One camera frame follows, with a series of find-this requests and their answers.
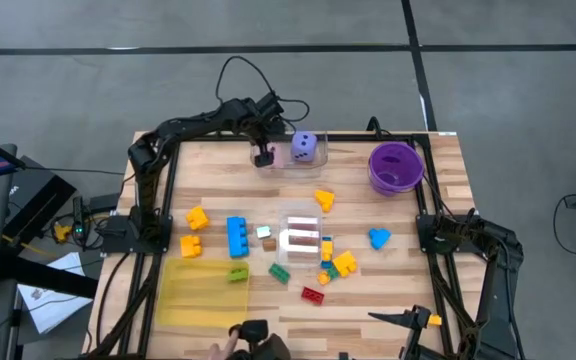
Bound yellow plug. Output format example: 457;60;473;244
53;223;73;244

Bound clear plastic bin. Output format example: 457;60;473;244
250;122;330;180

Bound black handheld object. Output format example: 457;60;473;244
240;319;270;345

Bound yellow translucent bin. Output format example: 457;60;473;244
154;257;252;330

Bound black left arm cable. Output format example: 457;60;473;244
215;54;311;126

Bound dark green brick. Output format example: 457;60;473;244
267;263;292;285

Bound small clear plastic container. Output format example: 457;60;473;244
276;201;325;268

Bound red brick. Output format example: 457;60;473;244
300;286;326;307

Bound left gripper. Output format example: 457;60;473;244
241;99;285;168

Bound purple plastic bucket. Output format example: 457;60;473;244
367;141;426;197

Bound black metal table frame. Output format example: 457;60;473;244
85;130;512;360

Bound black power strip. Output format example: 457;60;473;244
71;195;87;250

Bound person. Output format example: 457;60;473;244
232;333;293;360

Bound large blue toy block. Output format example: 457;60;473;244
225;215;251;260

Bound white paper sheet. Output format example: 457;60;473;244
16;251;94;335

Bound blue heart-shaped block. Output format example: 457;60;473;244
367;227;393;251

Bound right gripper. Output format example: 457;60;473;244
367;304;432;360

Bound black box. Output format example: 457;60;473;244
1;155;78;241

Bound purple foam dice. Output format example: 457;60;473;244
290;130;319;163

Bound person's hand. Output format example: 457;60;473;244
206;324;243;360

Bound yellow toy block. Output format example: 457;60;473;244
313;188;336;213
185;205;210;232
179;234;204;259
331;250;359;278

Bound black beam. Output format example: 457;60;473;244
0;252;100;300

